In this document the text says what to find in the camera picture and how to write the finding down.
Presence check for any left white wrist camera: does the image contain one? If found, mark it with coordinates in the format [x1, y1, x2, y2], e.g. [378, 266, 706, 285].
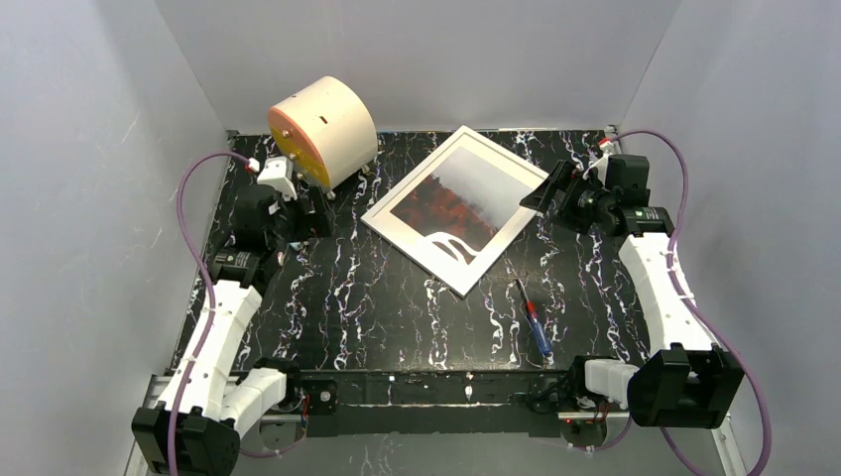
[257, 156, 298, 201]

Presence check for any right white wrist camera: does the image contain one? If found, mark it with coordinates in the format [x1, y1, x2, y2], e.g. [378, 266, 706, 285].
[585, 150, 615, 182]

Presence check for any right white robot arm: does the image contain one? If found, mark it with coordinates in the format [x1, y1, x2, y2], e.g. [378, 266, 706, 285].
[521, 155, 745, 429]

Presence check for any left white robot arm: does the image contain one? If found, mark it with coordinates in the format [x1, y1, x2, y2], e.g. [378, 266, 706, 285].
[131, 184, 332, 475]

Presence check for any white picture frame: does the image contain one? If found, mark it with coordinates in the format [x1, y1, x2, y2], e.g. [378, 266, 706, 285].
[362, 126, 548, 297]

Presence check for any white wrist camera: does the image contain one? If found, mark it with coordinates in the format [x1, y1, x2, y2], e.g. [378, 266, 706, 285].
[257, 156, 298, 201]
[585, 150, 615, 182]

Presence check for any blue red screwdriver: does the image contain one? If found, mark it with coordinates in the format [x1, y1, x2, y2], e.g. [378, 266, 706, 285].
[516, 279, 552, 357]

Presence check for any cylindrical beige drawer cabinet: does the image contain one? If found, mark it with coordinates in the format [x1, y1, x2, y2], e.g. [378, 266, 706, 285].
[267, 76, 379, 199]

